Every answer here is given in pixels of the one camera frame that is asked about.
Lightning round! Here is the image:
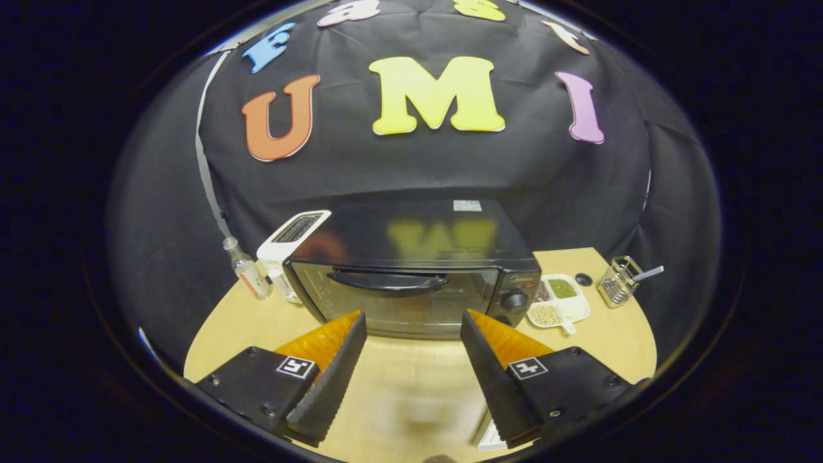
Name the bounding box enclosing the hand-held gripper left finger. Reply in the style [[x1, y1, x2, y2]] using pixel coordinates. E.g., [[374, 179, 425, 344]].
[[195, 311, 368, 448]]

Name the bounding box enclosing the white rectangular tray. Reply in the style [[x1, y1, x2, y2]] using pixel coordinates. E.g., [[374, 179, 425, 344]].
[[475, 412, 509, 451]]

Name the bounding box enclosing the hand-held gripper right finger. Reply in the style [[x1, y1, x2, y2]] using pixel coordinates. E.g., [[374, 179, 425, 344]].
[[460, 309, 650, 449]]

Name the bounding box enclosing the clear glass bottle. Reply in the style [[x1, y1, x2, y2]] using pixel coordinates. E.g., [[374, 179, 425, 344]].
[[222, 237, 272, 300]]

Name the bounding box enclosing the wire mesh utensil holder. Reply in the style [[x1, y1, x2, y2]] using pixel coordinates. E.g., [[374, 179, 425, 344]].
[[597, 256, 644, 309]]

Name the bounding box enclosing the white bread toaster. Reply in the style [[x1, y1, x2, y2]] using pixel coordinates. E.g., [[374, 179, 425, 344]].
[[256, 210, 332, 304]]

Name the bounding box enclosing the black toaster oven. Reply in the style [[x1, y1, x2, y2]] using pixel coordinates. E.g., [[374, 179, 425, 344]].
[[283, 199, 543, 340]]

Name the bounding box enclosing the white divided dish with grains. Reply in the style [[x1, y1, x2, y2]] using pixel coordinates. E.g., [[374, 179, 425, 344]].
[[526, 275, 590, 335]]

